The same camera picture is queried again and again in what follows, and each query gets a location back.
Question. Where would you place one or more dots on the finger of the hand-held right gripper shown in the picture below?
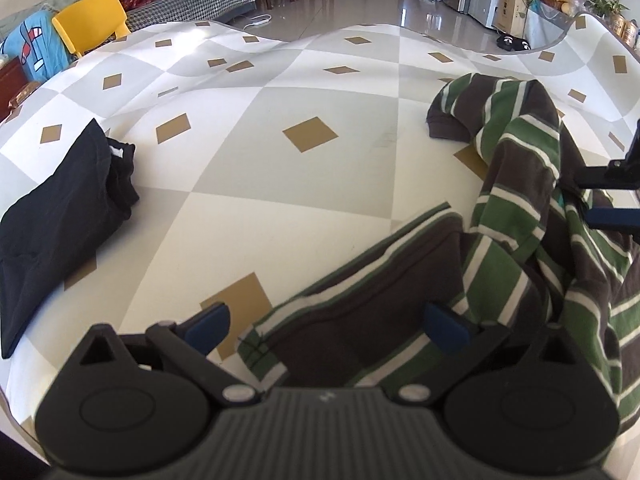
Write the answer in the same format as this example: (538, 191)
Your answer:
(620, 177)
(615, 220)

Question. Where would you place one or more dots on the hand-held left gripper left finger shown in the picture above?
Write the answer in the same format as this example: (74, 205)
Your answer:
(210, 327)

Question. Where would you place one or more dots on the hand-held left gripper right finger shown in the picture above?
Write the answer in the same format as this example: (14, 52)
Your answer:
(447, 327)

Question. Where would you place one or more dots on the green brown striped t-shirt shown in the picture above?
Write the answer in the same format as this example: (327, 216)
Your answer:
(400, 285)

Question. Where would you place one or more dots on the gold tin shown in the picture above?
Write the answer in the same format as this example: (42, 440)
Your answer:
(632, 35)
(619, 30)

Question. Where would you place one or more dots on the checkered tablecloth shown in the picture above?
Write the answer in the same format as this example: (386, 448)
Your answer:
(300, 200)

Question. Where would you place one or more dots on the black folded garment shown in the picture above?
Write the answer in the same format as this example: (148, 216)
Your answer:
(55, 220)

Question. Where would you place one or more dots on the brown cardboard box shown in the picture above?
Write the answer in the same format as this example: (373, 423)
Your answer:
(510, 12)

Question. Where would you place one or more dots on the brown snack packet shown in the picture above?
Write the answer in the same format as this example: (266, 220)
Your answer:
(24, 96)

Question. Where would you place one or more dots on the wooden cabinet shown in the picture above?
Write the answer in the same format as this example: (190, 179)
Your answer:
(12, 90)

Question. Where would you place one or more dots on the white power strip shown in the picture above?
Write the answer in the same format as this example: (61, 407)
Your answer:
(257, 21)

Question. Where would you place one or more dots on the yellow plastic chair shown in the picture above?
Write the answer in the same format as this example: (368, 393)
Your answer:
(87, 17)

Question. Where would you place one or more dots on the blue cartoon print cloth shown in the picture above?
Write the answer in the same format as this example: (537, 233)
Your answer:
(32, 45)

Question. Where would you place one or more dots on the grey green blanket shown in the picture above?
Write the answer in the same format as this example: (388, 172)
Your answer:
(30, 12)

